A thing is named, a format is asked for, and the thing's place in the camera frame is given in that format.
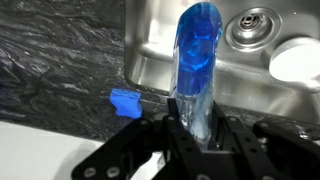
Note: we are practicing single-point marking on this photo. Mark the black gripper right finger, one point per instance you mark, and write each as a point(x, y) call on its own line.
point(260, 153)

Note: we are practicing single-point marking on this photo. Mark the clear soap bottle blue cap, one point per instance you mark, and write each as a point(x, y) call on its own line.
point(196, 60)

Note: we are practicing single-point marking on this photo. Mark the stainless steel sink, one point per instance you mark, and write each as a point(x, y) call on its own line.
point(160, 40)

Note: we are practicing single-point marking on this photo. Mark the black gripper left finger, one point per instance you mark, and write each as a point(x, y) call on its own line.
point(153, 150)

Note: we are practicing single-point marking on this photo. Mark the blue sponge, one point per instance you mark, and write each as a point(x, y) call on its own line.
point(126, 104)

